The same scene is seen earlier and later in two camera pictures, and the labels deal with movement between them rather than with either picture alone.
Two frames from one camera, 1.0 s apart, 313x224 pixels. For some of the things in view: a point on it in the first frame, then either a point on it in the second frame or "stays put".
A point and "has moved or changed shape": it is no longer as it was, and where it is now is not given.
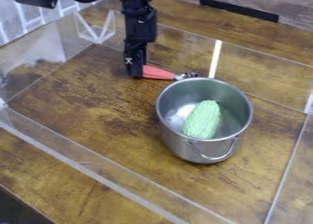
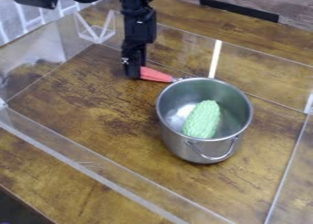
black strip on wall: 238,9 stays put
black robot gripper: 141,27 stays put
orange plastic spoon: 153,72 has moved or changed shape
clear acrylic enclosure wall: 83,159 stays put
